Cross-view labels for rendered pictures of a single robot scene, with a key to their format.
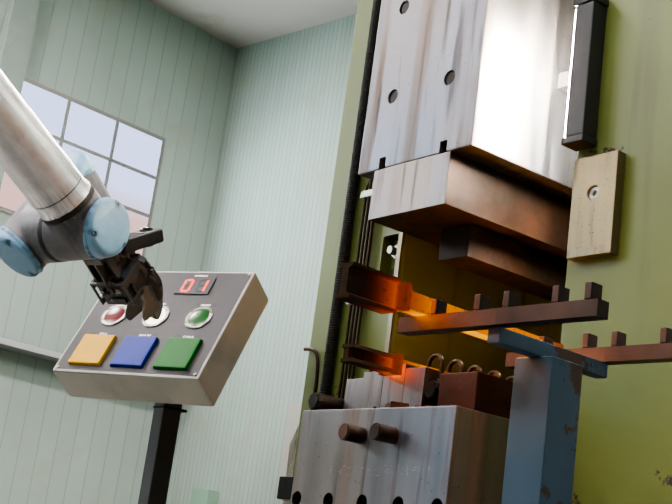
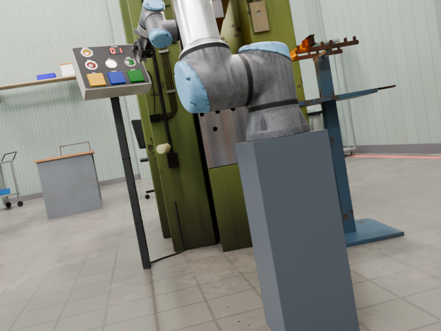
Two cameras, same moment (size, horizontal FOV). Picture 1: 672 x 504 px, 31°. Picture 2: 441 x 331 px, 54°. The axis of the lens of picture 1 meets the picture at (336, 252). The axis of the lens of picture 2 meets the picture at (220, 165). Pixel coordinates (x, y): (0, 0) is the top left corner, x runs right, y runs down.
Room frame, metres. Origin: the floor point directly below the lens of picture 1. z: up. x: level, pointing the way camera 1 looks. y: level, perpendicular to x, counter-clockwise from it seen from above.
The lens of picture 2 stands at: (0.73, 1.91, 0.63)
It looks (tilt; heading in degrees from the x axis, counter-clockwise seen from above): 4 degrees down; 304
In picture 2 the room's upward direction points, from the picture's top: 10 degrees counter-clockwise
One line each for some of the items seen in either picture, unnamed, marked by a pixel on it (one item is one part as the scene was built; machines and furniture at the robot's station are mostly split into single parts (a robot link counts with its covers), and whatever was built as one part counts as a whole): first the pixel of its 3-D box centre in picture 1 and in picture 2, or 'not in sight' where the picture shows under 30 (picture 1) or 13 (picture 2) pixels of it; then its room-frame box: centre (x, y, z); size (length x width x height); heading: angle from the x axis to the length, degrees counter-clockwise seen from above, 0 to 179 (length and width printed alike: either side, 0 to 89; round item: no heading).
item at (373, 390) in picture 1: (471, 413); not in sight; (2.16, -0.28, 0.96); 0.42 x 0.20 x 0.09; 127
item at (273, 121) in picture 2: not in sight; (275, 120); (1.31, 0.74, 0.65); 0.19 x 0.19 x 0.10
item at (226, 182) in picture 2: not in sight; (244, 198); (2.12, -0.32, 0.23); 0.56 x 0.38 x 0.47; 127
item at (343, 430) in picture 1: (352, 433); not in sight; (1.96, -0.07, 0.87); 0.04 x 0.03 x 0.03; 127
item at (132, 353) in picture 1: (135, 353); (116, 78); (2.32, 0.35, 1.01); 0.07 x 0.05 x 0.07; 62
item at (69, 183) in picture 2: not in sight; (73, 182); (5.77, -1.85, 0.37); 1.37 x 0.71 x 0.73; 139
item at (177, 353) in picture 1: (178, 355); (135, 76); (2.28, 0.27, 1.01); 0.07 x 0.05 x 0.07; 62
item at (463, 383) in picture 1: (483, 399); not in sight; (1.93, -0.26, 0.95); 0.12 x 0.09 x 0.07; 127
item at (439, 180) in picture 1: (492, 219); (203, 21); (2.16, -0.28, 1.32); 0.42 x 0.20 x 0.10; 127
